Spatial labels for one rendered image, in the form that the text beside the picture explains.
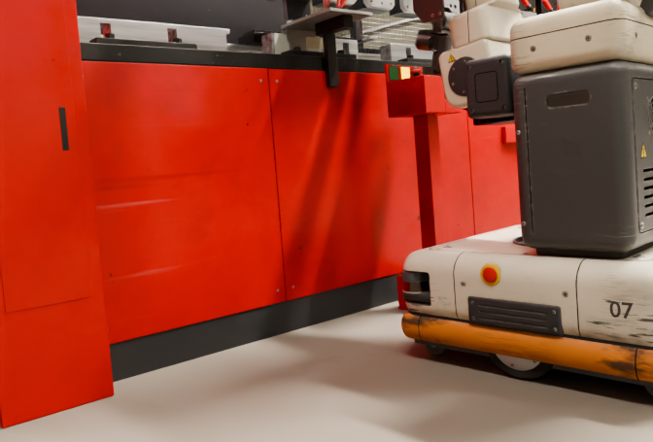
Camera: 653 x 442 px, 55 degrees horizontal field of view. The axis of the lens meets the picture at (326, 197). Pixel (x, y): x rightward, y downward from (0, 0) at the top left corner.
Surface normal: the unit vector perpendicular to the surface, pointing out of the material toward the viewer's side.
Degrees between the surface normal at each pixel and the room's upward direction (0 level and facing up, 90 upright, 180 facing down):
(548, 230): 90
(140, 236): 90
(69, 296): 90
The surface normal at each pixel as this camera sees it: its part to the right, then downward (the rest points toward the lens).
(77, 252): 0.64, 0.00
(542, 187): -0.71, 0.09
